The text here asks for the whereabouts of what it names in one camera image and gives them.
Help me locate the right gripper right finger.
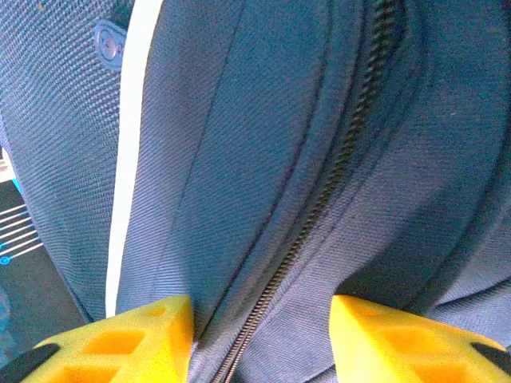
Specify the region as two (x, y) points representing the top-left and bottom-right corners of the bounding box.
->
(330, 294), (511, 383)

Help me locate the navy blue backpack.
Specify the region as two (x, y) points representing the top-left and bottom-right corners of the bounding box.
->
(0, 0), (511, 383)

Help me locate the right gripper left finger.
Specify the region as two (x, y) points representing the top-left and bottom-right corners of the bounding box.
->
(19, 294), (196, 383)

